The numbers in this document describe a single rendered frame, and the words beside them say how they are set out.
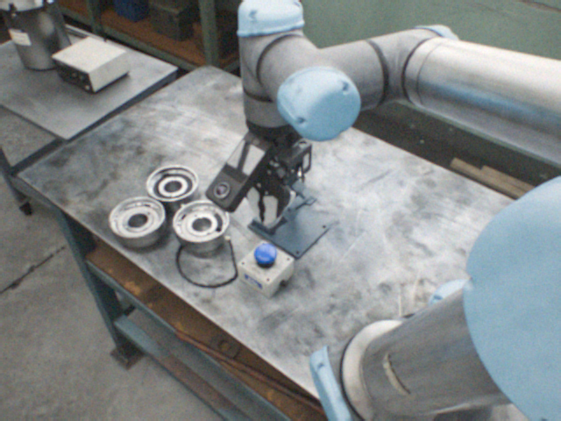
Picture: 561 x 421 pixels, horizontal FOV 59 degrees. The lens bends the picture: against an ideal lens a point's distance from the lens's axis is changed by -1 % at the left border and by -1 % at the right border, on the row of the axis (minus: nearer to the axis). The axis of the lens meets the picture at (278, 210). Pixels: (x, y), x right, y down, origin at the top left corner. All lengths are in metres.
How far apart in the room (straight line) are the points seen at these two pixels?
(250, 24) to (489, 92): 0.27
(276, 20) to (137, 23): 2.54
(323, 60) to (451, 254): 0.57
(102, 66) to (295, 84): 1.19
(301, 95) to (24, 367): 1.57
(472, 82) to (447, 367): 0.25
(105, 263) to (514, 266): 1.16
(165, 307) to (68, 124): 0.64
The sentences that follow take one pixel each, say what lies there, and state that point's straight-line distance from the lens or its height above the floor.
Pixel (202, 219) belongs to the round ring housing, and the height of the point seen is 0.82.
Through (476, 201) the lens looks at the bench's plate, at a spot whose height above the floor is 0.80.
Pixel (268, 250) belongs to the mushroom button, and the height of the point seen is 0.87.
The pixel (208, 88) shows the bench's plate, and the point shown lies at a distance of 1.39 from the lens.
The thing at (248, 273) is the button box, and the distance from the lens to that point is 0.88.
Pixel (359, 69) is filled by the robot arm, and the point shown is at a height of 1.26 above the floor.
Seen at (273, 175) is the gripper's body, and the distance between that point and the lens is 0.71.
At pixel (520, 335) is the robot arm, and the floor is 1.34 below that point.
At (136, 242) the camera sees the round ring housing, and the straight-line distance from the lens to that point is 0.97.
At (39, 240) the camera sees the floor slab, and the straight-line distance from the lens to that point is 2.24.
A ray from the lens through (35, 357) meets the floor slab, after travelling 1.92.
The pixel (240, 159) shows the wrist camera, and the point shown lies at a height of 1.09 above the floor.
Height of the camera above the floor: 1.54
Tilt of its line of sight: 46 degrees down
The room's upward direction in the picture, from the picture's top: straight up
